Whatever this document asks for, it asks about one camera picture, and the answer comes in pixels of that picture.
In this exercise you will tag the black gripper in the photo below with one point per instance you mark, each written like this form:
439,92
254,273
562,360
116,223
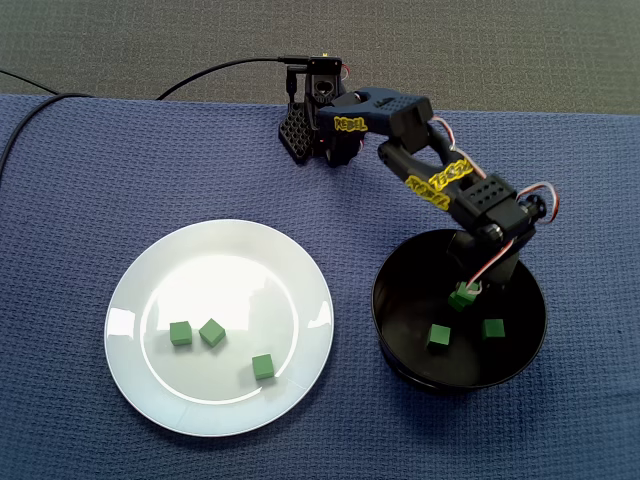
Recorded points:
481,274

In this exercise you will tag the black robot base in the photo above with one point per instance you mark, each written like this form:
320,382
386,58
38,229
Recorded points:
295,130

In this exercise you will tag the black round metal container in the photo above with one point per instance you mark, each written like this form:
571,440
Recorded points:
450,365

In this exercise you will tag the white round plate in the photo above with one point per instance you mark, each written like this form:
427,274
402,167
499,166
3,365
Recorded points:
220,400

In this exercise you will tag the blue woven table cloth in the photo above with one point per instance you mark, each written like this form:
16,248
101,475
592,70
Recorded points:
150,175

